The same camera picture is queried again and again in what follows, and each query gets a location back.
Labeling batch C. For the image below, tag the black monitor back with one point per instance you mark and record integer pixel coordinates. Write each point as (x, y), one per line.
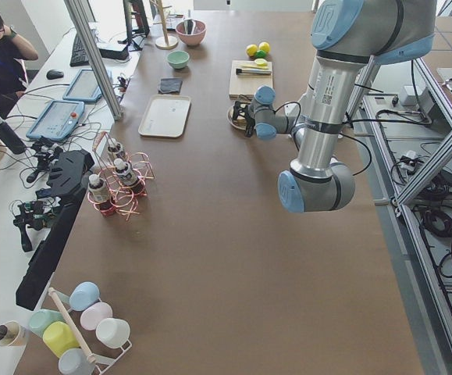
(68, 182)

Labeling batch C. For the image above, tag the yellow cup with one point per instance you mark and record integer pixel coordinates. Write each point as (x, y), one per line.
(59, 338)

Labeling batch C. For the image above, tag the steel ice scoop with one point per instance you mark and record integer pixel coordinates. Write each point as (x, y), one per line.
(189, 26)

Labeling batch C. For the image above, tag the tea bottle back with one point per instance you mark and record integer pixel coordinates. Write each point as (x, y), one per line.
(116, 151)

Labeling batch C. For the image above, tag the aluminium frame post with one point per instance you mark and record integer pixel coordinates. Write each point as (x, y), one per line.
(79, 18)

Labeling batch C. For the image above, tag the black thermos bottle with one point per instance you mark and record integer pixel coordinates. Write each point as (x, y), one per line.
(10, 139)

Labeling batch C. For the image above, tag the grey folded cloth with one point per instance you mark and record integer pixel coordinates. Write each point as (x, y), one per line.
(170, 85)

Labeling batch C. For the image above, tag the black computer mouse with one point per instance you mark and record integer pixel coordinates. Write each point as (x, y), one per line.
(54, 74)

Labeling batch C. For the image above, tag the pink cup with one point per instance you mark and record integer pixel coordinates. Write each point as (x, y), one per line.
(93, 315)

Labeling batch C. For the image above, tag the yellow lemon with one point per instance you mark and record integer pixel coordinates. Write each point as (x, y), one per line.
(265, 47)
(251, 50)

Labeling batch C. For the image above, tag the black camera device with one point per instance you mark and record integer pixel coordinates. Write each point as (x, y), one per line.
(36, 215)

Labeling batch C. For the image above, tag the black keyboard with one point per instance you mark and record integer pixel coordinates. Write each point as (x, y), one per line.
(78, 54)

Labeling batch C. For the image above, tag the green cup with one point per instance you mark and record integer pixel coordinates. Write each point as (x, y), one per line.
(41, 319)

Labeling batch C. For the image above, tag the tea bottle middle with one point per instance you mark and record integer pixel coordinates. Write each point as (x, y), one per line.
(127, 177)

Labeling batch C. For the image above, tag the white round plate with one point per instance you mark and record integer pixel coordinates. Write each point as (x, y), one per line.
(229, 113)

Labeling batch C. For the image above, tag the blue cup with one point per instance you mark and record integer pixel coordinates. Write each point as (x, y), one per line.
(83, 296)

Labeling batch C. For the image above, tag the cream rabbit tray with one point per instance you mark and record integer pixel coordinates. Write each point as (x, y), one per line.
(165, 116)

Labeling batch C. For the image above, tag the wooden mug tree stand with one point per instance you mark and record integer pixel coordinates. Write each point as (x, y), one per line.
(166, 41)

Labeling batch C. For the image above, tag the tea bottle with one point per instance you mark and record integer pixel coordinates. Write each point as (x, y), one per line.
(127, 177)
(100, 195)
(116, 151)

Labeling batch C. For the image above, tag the grey cup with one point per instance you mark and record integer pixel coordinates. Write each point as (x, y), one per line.
(74, 362)

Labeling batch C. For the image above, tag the tea bottle front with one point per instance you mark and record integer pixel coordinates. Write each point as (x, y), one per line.
(100, 195)

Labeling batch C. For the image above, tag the blue teach pendant far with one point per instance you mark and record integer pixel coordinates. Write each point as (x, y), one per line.
(83, 88)

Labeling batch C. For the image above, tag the green ceramic bowl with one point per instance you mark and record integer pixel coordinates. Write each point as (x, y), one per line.
(178, 59)

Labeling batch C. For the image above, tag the lemon slice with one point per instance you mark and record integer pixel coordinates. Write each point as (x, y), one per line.
(261, 63)

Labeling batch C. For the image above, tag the blue teach pendant near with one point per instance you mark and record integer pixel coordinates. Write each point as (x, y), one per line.
(57, 121)

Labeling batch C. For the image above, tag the yellow plastic knife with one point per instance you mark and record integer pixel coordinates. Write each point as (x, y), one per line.
(252, 66)

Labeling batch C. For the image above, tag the bread slice with fried egg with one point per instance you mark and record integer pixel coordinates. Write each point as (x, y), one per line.
(239, 122)

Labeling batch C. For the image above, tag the copper wire bottle rack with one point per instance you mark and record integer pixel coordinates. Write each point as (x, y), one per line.
(123, 199)

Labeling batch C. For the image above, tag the paper coffee cup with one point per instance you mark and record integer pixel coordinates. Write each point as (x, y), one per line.
(13, 333)

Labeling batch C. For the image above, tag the green lime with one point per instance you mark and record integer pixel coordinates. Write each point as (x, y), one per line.
(260, 54)

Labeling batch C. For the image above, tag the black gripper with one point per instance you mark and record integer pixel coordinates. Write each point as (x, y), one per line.
(247, 120)

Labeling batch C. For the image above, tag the wooden cutting board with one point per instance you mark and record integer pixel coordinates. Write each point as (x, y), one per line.
(247, 85)

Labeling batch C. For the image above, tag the plain bread slice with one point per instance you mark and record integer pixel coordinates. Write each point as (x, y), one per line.
(237, 112)

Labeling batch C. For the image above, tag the pink bowl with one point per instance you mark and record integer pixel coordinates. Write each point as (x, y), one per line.
(194, 39)

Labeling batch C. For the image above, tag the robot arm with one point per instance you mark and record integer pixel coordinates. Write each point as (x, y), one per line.
(346, 35)

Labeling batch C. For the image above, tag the white cup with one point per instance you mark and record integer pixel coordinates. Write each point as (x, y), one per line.
(113, 332)

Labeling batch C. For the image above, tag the blue teach pendant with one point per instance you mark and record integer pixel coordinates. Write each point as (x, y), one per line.
(57, 121)
(83, 88)

